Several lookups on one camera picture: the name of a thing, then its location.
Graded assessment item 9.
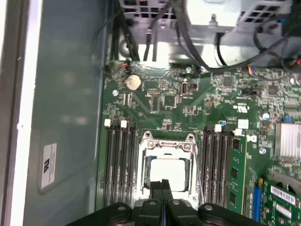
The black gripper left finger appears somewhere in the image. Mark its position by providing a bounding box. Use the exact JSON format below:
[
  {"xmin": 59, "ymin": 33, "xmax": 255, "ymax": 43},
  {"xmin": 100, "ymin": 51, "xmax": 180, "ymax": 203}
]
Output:
[{"xmin": 68, "ymin": 180, "xmax": 164, "ymax": 226}]

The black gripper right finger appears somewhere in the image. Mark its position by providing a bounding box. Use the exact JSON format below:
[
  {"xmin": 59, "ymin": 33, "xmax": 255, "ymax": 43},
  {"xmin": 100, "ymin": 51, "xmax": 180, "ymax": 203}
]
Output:
[{"xmin": 162, "ymin": 179, "xmax": 261, "ymax": 226}]

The silver CPU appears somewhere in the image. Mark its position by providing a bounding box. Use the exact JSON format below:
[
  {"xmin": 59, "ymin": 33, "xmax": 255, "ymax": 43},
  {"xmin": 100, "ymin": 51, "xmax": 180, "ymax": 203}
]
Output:
[{"xmin": 147, "ymin": 155, "xmax": 190, "ymax": 192}]

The metal CPU locking lever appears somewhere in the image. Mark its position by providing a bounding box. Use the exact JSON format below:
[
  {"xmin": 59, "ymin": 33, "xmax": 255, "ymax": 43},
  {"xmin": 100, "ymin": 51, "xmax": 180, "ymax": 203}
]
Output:
[{"xmin": 193, "ymin": 145, "xmax": 205, "ymax": 204}]

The metal socket cover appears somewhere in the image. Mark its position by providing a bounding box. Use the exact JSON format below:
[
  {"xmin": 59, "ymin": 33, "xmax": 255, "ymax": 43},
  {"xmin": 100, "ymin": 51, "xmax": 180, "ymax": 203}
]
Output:
[{"xmin": 140, "ymin": 138, "xmax": 197, "ymax": 193}]

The CPU socket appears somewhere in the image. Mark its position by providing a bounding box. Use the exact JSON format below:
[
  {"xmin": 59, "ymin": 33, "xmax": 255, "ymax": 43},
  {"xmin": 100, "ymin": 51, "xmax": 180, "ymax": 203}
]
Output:
[{"xmin": 140, "ymin": 130, "xmax": 198, "ymax": 196}]

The green RAM stick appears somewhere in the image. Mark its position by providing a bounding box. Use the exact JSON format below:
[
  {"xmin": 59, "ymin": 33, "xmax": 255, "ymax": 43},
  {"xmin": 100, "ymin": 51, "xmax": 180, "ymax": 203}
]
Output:
[{"xmin": 231, "ymin": 135, "xmax": 248, "ymax": 214}]

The black graphics card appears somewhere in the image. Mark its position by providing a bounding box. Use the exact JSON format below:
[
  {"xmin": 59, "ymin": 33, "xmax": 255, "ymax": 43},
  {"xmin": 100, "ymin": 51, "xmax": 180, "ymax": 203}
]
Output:
[{"xmin": 253, "ymin": 174, "xmax": 301, "ymax": 226}]

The green motherboard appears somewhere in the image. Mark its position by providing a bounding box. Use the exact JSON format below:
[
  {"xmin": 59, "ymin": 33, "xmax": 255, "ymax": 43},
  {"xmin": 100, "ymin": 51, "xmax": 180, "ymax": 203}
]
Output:
[{"xmin": 95, "ymin": 60, "xmax": 301, "ymax": 226}]

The white case sticker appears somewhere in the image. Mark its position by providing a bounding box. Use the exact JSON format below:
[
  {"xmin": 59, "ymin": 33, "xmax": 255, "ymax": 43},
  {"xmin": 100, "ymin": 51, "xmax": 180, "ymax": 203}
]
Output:
[{"xmin": 40, "ymin": 142, "xmax": 58, "ymax": 189}]

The silver coin cell battery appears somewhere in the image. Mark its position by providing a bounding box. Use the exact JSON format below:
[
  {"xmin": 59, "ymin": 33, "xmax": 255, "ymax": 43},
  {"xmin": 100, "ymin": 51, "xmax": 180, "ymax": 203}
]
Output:
[{"xmin": 124, "ymin": 74, "xmax": 143, "ymax": 91}]

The silver chipset heatsink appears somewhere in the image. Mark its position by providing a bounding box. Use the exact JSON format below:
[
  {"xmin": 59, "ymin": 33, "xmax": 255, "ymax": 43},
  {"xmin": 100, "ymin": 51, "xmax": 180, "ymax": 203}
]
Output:
[{"xmin": 274, "ymin": 122, "xmax": 301, "ymax": 159}]

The black PC case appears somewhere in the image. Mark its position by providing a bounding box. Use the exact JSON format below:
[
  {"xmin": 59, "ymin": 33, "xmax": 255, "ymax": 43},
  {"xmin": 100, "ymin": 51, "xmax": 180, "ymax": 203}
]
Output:
[{"xmin": 0, "ymin": 0, "xmax": 301, "ymax": 226}]

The thick black cable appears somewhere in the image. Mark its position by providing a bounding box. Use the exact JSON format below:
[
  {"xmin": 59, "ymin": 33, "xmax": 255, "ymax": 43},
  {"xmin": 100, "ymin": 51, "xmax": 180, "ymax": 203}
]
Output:
[{"xmin": 171, "ymin": 0, "xmax": 301, "ymax": 74}]

